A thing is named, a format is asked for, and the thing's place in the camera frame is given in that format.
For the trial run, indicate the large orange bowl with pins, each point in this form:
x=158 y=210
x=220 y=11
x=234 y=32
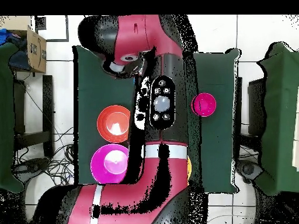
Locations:
x=189 y=168

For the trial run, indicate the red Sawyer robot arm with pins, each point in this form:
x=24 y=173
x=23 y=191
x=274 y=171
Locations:
x=149 y=30

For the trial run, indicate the dark green table cloth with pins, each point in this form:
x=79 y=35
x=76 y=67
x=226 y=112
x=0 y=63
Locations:
x=98 y=88

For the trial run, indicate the shallow red-orange bowl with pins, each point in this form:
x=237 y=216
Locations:
x=109 y=123

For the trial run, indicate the small crimson bowl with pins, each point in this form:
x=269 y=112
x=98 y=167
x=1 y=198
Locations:
x=205 y=105

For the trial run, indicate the cardboard box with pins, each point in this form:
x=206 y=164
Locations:
x=37 y=53

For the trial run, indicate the large pink bowl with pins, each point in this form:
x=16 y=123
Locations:
x=102 y=165

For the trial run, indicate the dark bag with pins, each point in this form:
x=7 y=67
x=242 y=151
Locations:
x=19 y=60

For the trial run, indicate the green side table cloth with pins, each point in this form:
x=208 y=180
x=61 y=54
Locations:
x=280 y=105
x=5 y=116

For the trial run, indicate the black metal frame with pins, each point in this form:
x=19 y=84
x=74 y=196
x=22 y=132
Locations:
x=255 y=105
x=48 y=105

